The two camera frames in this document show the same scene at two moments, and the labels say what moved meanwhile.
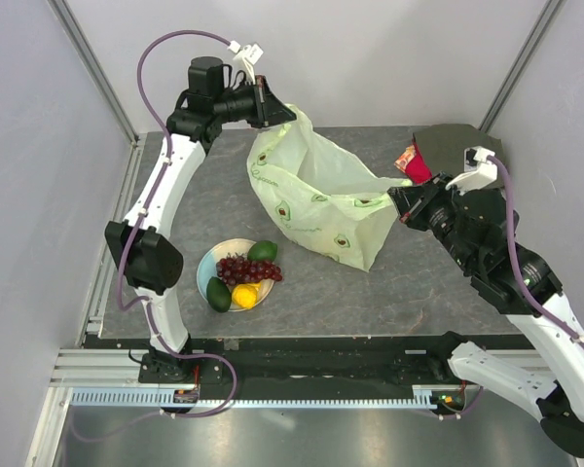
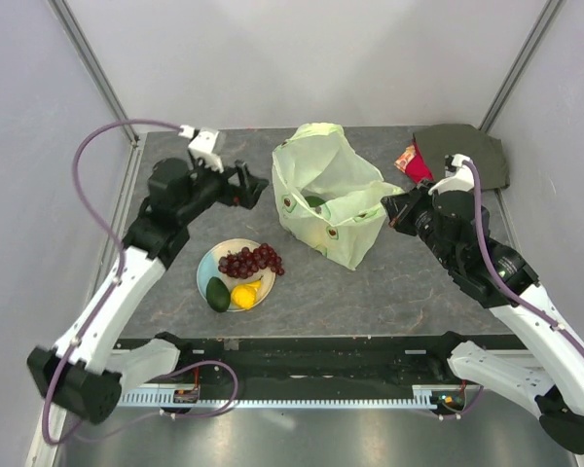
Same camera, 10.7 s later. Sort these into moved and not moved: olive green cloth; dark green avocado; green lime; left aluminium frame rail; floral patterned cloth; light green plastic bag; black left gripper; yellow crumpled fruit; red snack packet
Moved: green lime; black left gripper; light green plastic bag
Not moved: olive green cloth; yellow crumpled fruit; red snack packet; dark green avocado; floral patterned cloth; left aluminium frame rail
